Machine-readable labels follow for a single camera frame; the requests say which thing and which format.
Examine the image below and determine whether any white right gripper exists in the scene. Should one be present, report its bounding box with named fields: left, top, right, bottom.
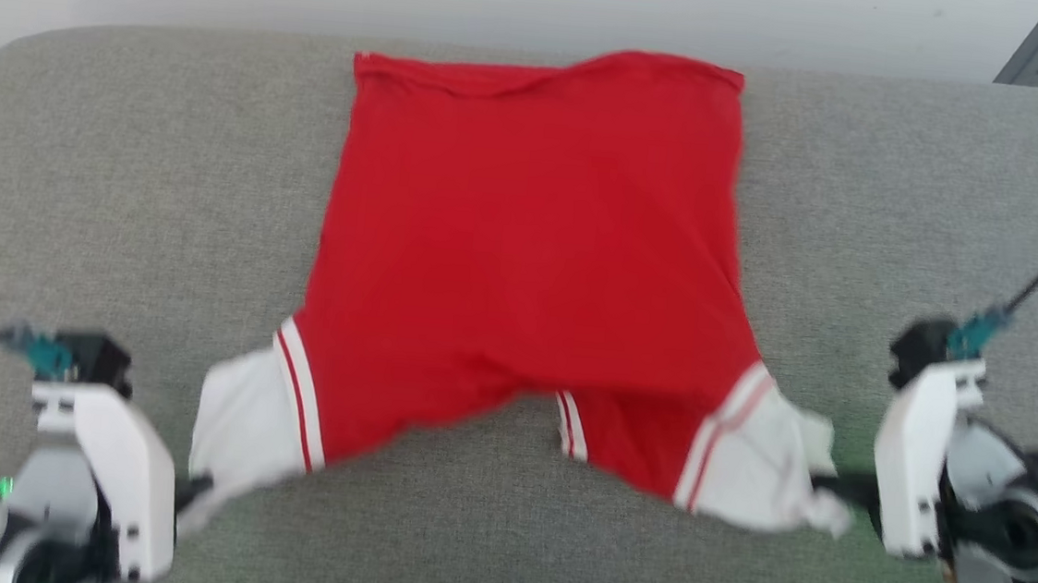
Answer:
left=806, top=347, right=989, bottom=564

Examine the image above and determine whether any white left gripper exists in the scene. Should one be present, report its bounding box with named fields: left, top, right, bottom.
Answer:
left=17, top=378, right=222, bottom=583

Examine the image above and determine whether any red garment with white sleeves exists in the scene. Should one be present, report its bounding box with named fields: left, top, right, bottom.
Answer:
left=174, top=17, right=891, bottom=583

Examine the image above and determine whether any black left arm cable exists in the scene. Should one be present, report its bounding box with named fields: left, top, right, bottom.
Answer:
left=0, top=323, right=77, bottom=431

